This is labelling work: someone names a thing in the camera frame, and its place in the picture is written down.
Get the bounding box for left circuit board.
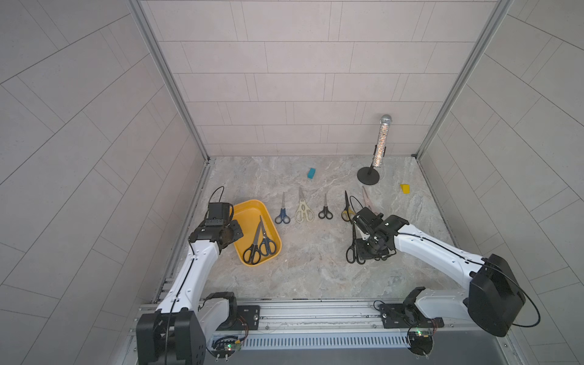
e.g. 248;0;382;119
209;335;243;360

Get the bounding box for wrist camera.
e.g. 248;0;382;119
205;202;232;228
354;207;383;234

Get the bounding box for black deli scissors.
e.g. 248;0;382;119
345;224;366;265

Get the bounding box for black handled steel scissors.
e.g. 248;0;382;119
318;194;334;220

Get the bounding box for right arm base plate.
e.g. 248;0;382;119
373;301;444;329

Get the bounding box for yellow block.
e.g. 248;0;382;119
400;184;411;194

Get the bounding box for yellow plastic storage box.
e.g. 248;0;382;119
234;199;282;267

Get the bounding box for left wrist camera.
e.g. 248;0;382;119
205;202;232;228

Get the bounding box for black handled silver scissors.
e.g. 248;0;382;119
242;223;262;266

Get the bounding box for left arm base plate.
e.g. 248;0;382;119
217;305;261;332

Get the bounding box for yellow black handled scissors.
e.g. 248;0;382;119
342;191;356;222

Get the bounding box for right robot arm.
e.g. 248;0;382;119
352;208;529;337

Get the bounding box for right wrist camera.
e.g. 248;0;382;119
354;207;383;234

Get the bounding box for glitter microphone on stand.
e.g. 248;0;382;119
357;114;392;186

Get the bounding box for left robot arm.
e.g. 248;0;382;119
136;220;243;364

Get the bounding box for circuit board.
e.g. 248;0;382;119
407;329;433;357
209;335;243;360

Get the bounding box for right circuit board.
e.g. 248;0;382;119
407;329;433;357

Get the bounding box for pink handled scissors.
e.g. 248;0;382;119
362;186;375;211

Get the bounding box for cream handled kitchen scissors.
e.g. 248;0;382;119
295;187;315;223

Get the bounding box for aluminium rail frame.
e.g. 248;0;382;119
118;297;512;352

